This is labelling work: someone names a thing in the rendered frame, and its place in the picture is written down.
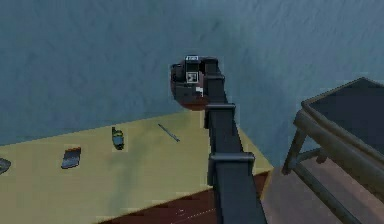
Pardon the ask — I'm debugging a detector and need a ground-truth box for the brown basketball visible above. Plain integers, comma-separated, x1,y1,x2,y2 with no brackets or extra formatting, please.
169,61,210,112

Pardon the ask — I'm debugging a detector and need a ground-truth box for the brown table with dark top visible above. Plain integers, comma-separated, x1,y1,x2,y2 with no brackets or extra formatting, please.
281,76,384,224

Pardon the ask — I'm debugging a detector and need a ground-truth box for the dark grey flat phone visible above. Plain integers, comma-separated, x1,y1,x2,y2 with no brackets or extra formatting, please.
60,146,83,170

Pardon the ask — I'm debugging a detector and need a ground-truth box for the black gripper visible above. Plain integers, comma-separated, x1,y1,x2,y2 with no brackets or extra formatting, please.
171,62,205,101

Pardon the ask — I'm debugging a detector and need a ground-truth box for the green small bottle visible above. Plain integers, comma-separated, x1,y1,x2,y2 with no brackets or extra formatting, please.
111,126,126,151

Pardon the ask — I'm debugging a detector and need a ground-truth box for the grey pen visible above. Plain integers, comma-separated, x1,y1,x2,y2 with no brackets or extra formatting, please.
157,123,181,143

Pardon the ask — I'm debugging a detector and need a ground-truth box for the yellow table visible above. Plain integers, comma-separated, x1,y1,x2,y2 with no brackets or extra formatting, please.
0,109,275,224

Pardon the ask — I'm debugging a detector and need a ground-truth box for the grey flat object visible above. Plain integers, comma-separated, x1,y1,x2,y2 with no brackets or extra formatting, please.
0,157,12,176

